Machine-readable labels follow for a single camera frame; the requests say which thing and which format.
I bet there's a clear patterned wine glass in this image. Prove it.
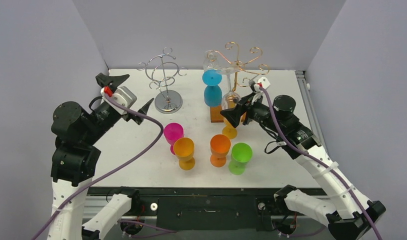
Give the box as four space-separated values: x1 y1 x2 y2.
203 50 221 72

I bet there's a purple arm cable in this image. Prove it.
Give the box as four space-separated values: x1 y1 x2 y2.
31 94 165 240
258 85 385 240

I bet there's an orange plastic wine glass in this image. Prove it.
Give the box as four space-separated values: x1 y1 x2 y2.
210 134 231 168

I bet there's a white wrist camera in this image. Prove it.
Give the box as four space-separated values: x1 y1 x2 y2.
248 76 271 105
100 86 137 115

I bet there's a clear small wine glass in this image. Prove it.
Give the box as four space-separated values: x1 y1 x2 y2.
216 65 241 110

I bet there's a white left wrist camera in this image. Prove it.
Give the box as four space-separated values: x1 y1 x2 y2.
100 86 137 115

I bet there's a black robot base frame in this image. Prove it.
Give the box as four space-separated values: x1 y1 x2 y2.
107 187 327 240

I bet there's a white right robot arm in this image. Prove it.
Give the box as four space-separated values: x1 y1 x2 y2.
220 93 386 240

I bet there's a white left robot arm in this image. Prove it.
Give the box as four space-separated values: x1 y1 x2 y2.
47 73 150 240

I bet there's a pink plastic wine glass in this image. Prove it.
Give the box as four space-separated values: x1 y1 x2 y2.
163 122 184 155

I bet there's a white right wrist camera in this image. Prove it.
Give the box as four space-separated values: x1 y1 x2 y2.
248 76 271 105

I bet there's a blue plastic wine glass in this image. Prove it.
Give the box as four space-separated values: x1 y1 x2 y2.
202 69 222 107

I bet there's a yellow wine glass at back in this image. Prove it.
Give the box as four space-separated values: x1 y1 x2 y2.
222 118 238 140

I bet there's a silver wire glass rack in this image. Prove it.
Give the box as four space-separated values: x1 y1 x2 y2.
138 47 187 114

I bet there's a yellow wine glass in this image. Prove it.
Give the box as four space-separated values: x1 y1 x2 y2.
222 118 238 140
173 137 196 171

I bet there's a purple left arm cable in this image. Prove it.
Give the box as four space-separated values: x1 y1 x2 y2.
31 94 165 240

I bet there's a yellow wine glass in front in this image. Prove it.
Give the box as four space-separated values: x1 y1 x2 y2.
173 137 196 171

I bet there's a green plastic wine glass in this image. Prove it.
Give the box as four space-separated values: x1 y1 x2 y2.
228 142 253 175

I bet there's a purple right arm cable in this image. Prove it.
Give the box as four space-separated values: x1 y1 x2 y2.
258 85 385 240

